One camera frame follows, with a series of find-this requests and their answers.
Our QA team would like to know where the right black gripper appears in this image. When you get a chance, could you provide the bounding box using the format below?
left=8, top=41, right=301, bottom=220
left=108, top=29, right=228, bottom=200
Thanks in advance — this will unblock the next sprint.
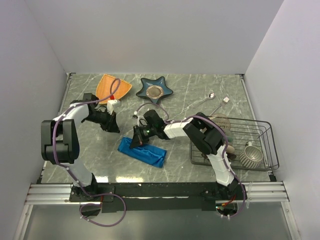
left=130, top=124, right=157, bottom=149

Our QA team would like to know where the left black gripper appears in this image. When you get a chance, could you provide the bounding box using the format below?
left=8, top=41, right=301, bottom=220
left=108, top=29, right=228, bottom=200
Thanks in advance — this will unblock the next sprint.
left=84, top=108, right=121, bottom=134

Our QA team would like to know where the blue cloth napkin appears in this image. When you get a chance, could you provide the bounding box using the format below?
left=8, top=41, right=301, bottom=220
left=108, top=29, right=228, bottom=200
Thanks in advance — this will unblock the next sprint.
left=117, top=137, right=167, bottom=168

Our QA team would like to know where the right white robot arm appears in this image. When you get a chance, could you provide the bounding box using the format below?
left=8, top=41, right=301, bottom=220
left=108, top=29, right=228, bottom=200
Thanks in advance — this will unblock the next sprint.
left=129, top=109, right=246, bottom=200

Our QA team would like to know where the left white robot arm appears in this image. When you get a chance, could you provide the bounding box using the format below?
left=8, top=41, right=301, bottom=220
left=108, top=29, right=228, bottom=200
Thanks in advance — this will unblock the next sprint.
left=40, top=93, right=120, bottom=201

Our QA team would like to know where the orange woven basket tray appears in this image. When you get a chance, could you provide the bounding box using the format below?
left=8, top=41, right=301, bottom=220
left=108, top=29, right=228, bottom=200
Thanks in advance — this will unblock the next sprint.
left=95, top=74, right=132, bottom=105

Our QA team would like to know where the dark blue star dish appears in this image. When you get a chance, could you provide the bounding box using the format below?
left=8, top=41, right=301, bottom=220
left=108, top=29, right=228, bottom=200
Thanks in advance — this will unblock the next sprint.
left=135, top=76, right=174, bottom=104

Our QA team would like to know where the silver spoon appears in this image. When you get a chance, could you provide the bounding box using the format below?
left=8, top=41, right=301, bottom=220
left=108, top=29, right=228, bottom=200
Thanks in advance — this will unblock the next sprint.
left=193, top=92, right=216, bottom=109

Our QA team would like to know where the silver fork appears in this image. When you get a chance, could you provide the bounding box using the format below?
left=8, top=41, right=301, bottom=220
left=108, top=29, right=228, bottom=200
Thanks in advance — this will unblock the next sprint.
left=211, top=96, right=230, bottom=115

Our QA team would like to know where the grey ribbed mug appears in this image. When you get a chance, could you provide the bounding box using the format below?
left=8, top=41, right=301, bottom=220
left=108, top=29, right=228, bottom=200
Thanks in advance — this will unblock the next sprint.
left=238, top=141, right=264, bottom=169

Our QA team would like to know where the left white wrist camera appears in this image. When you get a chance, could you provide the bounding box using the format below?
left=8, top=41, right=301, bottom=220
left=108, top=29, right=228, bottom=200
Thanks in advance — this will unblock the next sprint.
left=106, top=99, right=121, bottom=115

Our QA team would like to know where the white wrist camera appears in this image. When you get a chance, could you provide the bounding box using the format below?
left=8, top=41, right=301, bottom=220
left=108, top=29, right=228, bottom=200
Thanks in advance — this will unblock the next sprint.
left=132, top=111, right=148, bottom=127
left=106, top=99, right=121, bottom=115

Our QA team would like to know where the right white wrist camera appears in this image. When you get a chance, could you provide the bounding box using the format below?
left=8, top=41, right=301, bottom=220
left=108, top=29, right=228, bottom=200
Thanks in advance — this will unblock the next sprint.
left=132, top=111, right=148, bottom=127

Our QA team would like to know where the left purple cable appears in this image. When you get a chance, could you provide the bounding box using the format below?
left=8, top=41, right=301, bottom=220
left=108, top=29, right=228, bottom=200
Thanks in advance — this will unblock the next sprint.
left=51, top=78, right=127, bottom=227

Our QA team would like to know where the purple cable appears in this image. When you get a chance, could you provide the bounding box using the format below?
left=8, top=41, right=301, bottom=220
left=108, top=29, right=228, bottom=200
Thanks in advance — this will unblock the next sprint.
left=51, top=78, right=127, bottom=227
left=136, top=103, right=248, bottom=221

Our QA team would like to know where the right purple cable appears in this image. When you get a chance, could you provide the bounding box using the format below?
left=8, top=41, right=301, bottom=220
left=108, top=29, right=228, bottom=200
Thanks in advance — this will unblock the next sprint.
left=136, top=103, right=248, bottom=221

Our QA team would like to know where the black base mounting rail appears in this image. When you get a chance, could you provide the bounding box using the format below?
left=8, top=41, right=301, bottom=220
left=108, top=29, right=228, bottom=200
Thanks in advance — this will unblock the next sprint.
left=69, top=182, right=247, bottom=213

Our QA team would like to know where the black wire dish rack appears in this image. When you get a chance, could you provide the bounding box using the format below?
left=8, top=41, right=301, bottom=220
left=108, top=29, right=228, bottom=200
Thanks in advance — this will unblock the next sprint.
left=189, top=117, right=280, bottom=172

